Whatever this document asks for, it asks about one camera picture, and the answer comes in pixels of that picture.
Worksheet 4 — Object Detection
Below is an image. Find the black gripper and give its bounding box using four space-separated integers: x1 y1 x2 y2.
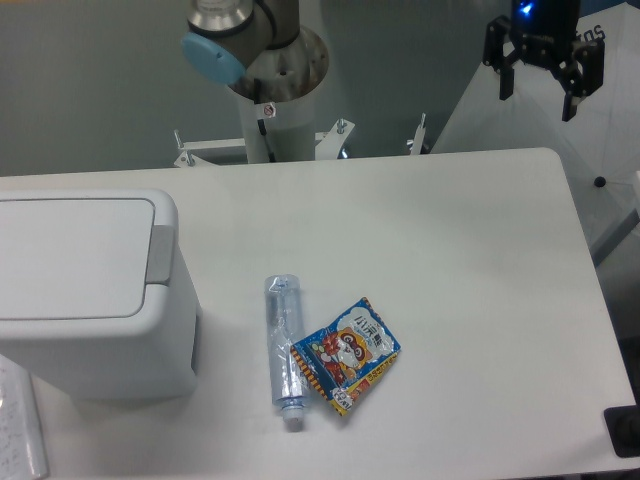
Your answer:
483 0 605 122

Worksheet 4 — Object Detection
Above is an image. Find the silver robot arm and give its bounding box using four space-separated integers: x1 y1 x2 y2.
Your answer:
181 1 605 121

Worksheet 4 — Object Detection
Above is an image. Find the white plastic trash can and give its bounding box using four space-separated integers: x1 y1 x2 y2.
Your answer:
1 189 201 400

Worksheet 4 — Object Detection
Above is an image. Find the colourful snack bag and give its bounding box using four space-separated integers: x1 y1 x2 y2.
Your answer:
290 297 401 416

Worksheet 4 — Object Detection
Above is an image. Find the crushed clear plastic bottle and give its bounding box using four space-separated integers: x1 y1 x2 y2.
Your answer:
264 274 308 432

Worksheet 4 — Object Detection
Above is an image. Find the black clamp at table edge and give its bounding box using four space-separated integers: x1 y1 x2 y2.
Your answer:
604 405 639 458

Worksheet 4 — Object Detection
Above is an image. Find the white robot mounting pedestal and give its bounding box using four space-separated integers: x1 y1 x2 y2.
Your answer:
230 26 329 163

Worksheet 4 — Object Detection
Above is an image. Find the white metal frame bracket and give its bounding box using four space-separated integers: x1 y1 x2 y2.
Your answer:
172 112 430 169

